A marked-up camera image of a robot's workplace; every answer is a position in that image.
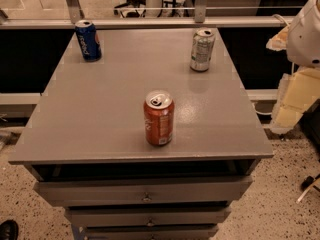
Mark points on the metal railing frame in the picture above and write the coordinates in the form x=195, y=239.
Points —
x=62, y=14

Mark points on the green and white soda can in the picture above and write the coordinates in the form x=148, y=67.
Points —
x=202, y=46

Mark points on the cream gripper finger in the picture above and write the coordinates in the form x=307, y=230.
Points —
x=279, y=41
x=296, y=94

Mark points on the red coke can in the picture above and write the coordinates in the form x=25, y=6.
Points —
x=158, y=117

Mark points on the black office chair base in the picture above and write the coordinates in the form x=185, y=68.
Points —
x=133, y=4

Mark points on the blue pepsi can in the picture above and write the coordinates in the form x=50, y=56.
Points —
x=88, y=40

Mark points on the black shoe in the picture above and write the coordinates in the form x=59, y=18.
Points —
x=9, y=230

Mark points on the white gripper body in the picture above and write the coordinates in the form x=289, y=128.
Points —
x=306, y=37

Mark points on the grey drawer cabinet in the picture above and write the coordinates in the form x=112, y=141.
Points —
x=85, y=142

